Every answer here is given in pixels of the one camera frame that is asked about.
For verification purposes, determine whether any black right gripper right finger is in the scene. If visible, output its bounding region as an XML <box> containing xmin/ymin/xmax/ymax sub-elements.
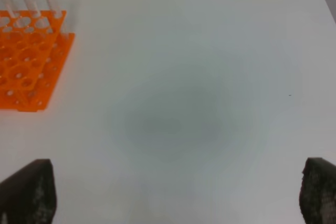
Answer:
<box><xmin>299</xmin><ymin>157</ymin><xmax>335</xmax><ymax>223</ymax></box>

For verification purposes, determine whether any orange test tube rack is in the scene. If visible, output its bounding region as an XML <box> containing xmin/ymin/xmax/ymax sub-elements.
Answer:
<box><xmin>1</xmin><ymin>10</ymin><xmax>75</xmax><ymax>112</ymax></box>

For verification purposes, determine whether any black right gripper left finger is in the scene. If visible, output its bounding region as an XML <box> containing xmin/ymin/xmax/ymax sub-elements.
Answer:
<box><xmin>1</xmin><ymin>159</ymin><xmax>57</xmax><ymax>223</ymax></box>

